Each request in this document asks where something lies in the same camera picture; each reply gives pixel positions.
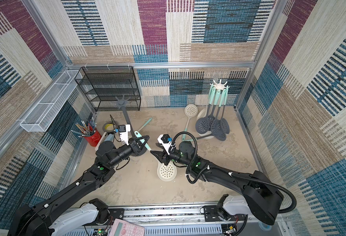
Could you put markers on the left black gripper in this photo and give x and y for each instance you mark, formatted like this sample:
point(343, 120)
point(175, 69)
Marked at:
point(136, 149)

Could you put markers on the pink calculator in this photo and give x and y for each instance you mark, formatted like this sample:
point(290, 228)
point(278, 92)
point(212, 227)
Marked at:
point(124, 228)

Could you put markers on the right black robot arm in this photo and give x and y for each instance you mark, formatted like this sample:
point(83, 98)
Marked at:
point(263, 197)

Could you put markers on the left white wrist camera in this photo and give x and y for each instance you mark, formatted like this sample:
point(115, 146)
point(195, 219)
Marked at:
point(123, 131)

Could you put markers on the grey utensil rack stand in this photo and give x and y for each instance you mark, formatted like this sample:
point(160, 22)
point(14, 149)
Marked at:
point(122, 104)

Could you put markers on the white skimmer front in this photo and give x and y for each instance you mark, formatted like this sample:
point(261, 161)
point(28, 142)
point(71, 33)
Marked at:
point(166, 173)

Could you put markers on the white utensil rack stand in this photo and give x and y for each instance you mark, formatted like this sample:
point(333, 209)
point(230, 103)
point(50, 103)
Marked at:
point(220, 86)

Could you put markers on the white wire mesh basket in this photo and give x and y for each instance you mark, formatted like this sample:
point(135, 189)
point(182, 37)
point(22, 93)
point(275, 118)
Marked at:
point(47, 108)

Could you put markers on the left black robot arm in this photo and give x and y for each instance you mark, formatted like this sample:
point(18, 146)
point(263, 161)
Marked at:
point(36, 220)

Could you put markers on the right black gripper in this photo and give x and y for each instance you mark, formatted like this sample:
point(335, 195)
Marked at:
point(167, 156)

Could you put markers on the red pencil cup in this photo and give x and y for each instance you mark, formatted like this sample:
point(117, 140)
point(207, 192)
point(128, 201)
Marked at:
point(88, 130)

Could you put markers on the black wire mesh shelf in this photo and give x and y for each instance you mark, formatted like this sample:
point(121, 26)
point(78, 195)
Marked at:
point(103, 86)

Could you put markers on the grey skimmer by white stand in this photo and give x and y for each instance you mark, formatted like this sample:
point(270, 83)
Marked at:
point(198, 138)

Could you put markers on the black tape roll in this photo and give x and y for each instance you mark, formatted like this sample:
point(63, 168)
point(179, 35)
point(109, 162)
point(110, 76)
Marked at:
point(109, 127)

